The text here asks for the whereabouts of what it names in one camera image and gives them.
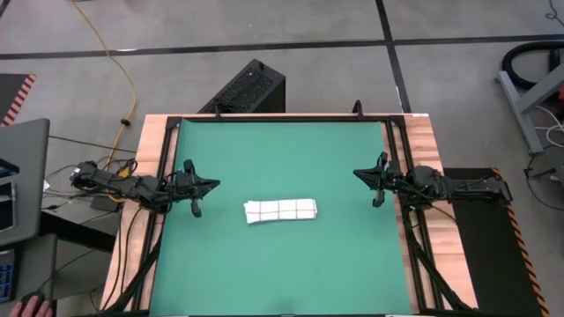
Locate person's hand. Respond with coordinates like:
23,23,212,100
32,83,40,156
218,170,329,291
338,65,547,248
7,295,55,317

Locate black computer mouse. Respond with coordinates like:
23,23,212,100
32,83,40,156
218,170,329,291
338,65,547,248
19,291,45,309

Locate white floor cable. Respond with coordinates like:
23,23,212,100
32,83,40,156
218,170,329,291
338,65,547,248
533,104,564,150

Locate black metal table frame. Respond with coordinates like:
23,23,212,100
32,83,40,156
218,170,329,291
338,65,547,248
105,114,475,317

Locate yellow floor cable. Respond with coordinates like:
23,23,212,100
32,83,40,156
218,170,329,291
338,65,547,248
70,0,138,204

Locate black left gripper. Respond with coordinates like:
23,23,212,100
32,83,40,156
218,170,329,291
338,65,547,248
169,158,221,219

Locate black power brick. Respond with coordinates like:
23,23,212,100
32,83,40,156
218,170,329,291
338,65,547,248
89,195,120,213

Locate black vacuum hose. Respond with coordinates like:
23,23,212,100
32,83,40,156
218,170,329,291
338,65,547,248
501,41,564,92

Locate white red-checked towel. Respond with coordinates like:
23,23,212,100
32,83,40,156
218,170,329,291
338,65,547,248
242,198,319,225

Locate black hazard-striped floor mat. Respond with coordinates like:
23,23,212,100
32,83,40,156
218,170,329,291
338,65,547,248
442,166,551,317
0,73,37,128

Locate wooden table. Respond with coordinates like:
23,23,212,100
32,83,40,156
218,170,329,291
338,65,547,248
99,112,480,317

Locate grey metal stand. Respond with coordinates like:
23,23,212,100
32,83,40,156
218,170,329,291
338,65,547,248
496,61,564,156

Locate green table mat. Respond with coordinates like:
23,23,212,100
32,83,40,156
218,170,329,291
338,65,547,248
148,118,414,316

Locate black floor cable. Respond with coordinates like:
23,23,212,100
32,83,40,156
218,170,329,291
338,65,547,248
523,151,564,224

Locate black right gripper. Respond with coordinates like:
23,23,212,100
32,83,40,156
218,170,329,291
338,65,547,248
353,151,415,208

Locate black computer tower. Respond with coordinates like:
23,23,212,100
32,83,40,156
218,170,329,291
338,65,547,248
197,57,287,114

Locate grey side table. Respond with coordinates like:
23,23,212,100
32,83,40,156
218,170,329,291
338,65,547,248
0,232,59,317

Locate dark keyboard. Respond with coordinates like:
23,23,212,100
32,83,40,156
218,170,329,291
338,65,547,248
0,248,17,305

